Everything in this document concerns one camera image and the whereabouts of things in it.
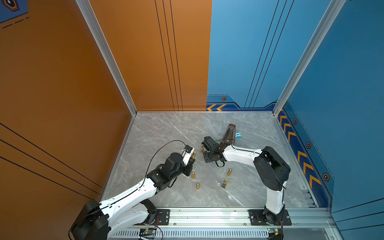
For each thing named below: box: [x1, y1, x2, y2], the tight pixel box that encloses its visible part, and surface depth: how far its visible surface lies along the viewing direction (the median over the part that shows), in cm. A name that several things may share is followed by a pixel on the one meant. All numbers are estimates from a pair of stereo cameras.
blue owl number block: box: [235, 131, 243, 139], surface depth 107 cm
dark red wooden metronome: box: [218, 123, 236, 154], surface depth 91 cm
